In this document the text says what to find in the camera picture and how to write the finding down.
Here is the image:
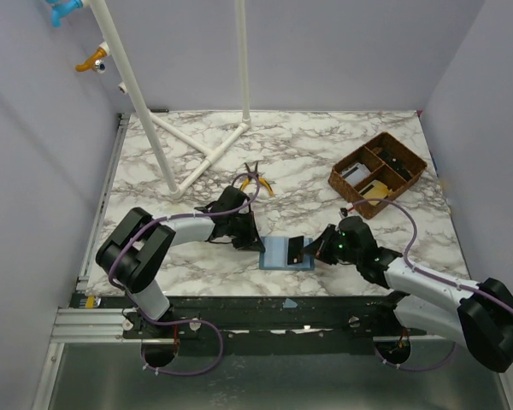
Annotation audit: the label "orange brass tap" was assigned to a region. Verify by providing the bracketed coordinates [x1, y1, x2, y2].
[74, 42, 109, 73]

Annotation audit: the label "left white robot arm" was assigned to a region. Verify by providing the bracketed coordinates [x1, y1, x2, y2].
[95, 185, 265, 337]

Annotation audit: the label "white PVC pipe frame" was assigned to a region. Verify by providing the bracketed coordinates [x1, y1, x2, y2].
[85, 1, 251, 199]

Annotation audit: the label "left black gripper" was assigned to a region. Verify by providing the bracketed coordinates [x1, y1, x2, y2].
[226, 210, 265, 252]

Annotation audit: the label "purple cable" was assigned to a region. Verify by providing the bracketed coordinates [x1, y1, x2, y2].
[339, 196, 513, 372]
[107, 173, 262, 378]

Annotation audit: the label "black credit card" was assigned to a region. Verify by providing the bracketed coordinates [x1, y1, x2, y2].
[286, 236, 304, 266]

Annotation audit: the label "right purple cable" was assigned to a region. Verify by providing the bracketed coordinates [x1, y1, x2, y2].
[339, 196, 513, 372]

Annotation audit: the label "aluminium extrusion rail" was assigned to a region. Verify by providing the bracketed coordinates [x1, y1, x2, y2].
[50, 302, 129, 343]

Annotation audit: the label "white packets in basket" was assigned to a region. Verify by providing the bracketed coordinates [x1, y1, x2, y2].
[344, 161, 372, 185]

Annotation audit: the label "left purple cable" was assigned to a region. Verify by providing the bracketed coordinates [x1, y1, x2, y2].
[107, 173, 262, 378]

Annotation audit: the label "black item in basket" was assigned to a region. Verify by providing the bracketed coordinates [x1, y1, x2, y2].
[372, 147, 412, 181]

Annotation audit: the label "blue card holder wallet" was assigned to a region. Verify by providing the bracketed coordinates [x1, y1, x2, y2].
[258, 236, 315, 272]

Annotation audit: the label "brown woven basket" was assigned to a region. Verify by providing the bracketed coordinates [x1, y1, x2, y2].
[328, 132, 427, 220]

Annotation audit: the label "white striped credit card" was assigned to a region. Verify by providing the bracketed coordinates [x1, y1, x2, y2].
[345, 164, 371, 183]

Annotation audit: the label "gold VIP credit card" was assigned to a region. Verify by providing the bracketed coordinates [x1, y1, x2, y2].
[361, 181, 392, 199]

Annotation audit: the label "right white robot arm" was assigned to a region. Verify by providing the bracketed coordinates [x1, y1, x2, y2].
[302, 216, 513, 373]

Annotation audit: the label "yellow handled pliers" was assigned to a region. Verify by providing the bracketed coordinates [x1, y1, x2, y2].
[240, 161, 274, 196]

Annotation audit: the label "gold striped credit card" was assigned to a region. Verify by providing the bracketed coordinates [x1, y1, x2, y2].
[359, 180, 384, 198]

